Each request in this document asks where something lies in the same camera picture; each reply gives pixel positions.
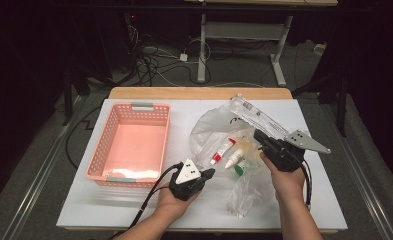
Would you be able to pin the white bottle with green cap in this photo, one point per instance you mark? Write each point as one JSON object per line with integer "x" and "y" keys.
{"x": 240, "y": 169}

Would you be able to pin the small beige box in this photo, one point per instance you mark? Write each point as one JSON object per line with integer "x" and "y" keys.
{"x": 319, "y": 49}

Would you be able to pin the clear plastic bag smiley print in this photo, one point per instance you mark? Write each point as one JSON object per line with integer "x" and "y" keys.
{"x": 210, "y": 130}

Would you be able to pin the white power adapter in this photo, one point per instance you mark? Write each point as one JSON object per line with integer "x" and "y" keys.
{"x": 183, "y": 57}

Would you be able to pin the white board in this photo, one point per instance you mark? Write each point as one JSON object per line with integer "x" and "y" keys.
{"x": 84, "y": 206}

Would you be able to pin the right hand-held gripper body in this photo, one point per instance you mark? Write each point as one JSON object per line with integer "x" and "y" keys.
{"x": 284, "y": 156}

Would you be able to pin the person's right hand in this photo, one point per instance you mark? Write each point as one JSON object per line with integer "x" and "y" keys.
{"x": 289, "y": 188}

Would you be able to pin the pink plastic basket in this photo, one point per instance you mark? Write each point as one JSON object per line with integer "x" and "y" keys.
{"x": 134, "y": 146}

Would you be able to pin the metal floor rail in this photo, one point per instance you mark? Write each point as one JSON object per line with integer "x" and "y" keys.
{"x": 37, "y": 186}
{"x": 360, "y": 173}

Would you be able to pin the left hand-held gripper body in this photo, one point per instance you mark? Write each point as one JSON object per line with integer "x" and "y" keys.
{"x": 185, "y": 186}

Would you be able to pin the black stand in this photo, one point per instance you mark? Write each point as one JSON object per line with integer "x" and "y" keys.
{"x": 67, "y": 96}
{"x": 342, "y": 106}

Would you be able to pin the person's left hand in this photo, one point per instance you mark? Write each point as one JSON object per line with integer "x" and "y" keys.
{"x": 172, "y": 206}

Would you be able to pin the white metal desk frame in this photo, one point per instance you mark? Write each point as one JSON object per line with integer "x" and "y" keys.
{"x": 202, "y": 50}

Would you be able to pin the white ointment tube red cap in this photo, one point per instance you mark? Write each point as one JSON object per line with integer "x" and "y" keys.
{"x": 222, "y": 151}

